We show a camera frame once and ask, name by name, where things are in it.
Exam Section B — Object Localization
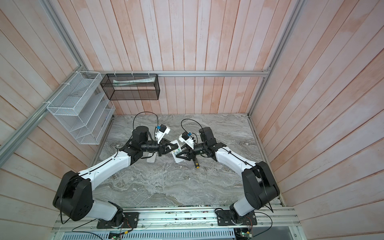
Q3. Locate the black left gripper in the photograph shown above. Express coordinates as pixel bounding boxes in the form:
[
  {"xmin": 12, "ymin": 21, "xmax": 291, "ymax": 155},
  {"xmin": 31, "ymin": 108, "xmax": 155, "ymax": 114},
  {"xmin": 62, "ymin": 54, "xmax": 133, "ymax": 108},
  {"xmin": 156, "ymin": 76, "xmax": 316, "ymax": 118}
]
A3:
[{"xmin": 141, "ymin": 137, "xmax": 179, "ymax": 157}]

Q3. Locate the white air conditioner remote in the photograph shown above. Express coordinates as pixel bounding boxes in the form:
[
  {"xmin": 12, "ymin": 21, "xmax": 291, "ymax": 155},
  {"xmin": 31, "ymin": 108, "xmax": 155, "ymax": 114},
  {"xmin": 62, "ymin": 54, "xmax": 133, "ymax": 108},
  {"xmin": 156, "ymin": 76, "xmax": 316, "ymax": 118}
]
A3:
[{"xmin": 171, "ymin": 140, "xmax": 184, "ymax": 164}]

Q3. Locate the white remote with green screen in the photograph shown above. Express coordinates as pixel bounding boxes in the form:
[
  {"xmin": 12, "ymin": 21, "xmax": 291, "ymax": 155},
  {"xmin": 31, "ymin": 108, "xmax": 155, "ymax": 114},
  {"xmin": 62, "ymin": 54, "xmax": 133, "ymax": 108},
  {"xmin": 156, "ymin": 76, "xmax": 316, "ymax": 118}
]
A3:
[{"xmin": 147, "ymin": 153, "xmax": 157, "ymax": 164}]

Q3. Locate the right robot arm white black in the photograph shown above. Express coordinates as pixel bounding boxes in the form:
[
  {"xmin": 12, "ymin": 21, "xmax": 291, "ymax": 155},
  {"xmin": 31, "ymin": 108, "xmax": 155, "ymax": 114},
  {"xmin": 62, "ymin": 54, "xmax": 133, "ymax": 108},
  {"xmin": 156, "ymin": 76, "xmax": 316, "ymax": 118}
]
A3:
[{"xmin": 176, "ymin": 127, "xmax": 280, "ymax": 224}]

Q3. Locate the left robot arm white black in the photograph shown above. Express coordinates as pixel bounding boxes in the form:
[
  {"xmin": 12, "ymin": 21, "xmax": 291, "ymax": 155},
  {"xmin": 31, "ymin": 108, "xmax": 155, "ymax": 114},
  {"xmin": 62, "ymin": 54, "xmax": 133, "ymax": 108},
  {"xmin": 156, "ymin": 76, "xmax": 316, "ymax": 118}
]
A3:
[{"xmin": 53, "ymin": 125, "xmax": 178, "ymax": 228}]

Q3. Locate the white paper in basket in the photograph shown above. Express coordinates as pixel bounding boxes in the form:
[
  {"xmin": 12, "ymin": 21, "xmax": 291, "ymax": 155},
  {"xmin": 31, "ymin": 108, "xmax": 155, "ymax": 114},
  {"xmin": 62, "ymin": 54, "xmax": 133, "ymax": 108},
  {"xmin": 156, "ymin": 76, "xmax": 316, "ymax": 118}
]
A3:
[{"xmin": 113, "ymin": 77, "xmax": 156, "ymax": 87}]

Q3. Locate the green circuit board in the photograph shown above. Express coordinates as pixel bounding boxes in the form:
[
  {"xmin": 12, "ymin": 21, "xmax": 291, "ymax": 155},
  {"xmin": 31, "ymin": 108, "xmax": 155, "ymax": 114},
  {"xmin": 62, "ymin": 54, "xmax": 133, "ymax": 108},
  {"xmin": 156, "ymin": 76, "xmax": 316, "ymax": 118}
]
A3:
[{"xmin": 108, "ymin": 232, "xmax": 125, "ymax": 240}]

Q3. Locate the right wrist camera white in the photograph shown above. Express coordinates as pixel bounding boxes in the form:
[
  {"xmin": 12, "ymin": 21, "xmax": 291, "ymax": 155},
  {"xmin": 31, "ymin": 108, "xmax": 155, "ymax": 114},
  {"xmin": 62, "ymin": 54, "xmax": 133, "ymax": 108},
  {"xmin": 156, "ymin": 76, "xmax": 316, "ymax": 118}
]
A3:
[{"xmin": 179, "ymin": 132, "xmax": 195, "ymax": 150}]

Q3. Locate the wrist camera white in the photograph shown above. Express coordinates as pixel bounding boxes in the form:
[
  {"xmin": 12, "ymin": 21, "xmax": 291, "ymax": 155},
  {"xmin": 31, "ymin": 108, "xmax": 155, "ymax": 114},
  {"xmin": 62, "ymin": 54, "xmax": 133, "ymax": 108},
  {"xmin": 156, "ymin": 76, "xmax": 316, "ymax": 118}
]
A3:
[
  {"xmin": 179, "ymin": 132, "xmax": 195, "ymax": 150},
  {"xmin": 155, "ymin": 124, "xmax": 170, "ymax": 144}
]

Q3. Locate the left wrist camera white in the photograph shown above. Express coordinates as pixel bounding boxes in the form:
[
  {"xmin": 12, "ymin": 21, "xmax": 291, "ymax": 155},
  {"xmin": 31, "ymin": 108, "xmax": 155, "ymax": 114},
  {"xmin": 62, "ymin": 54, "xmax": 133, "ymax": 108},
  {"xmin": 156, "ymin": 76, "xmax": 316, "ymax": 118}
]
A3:
[{"xmin": 155, "ymin": 124, "xmax": 170, "ymax": 144}]

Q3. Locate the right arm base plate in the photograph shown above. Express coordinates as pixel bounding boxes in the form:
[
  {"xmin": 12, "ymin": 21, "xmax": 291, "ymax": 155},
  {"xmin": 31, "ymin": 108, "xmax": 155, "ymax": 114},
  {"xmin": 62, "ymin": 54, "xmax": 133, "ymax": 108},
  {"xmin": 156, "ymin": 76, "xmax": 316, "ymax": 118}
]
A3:
[{"xmin": 214, "ymin": 208, "xmax": 257, "ymax": 227}]

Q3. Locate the black mesh wall basket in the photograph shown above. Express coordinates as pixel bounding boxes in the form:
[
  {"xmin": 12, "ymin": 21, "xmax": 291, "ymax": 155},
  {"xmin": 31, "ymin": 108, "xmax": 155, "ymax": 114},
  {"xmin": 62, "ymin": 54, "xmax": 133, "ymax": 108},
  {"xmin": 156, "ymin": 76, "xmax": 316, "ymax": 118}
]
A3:
[{"xmin": 101, "ymin": 73, "xmax": 161, "ymax": 101}]

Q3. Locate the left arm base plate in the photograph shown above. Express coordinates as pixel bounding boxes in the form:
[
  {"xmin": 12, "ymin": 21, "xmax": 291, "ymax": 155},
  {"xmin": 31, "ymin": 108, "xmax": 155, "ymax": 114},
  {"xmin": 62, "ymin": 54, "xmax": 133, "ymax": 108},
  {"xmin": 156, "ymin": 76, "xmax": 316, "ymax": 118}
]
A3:
[{"xmin": 97, "ymin": 212, "xmax": 140, "ymax": 229}]

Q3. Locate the white mesh wall shelf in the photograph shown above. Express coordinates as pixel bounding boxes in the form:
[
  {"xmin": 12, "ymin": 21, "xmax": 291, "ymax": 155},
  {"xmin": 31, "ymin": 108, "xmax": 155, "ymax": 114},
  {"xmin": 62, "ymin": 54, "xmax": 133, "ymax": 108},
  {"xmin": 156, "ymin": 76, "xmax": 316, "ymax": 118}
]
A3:
[{"xmin": 47, "ymin": 72, "xmax": 115, "ymax": 145}]

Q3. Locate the aluminium mounting rail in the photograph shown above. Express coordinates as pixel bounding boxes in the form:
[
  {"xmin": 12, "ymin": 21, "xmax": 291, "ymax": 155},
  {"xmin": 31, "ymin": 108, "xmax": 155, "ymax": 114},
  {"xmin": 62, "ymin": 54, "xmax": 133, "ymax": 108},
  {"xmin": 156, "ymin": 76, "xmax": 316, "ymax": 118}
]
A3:
[{"xmin": 50, "ymin": 206, "xmax": 301, "ymax": 233}]

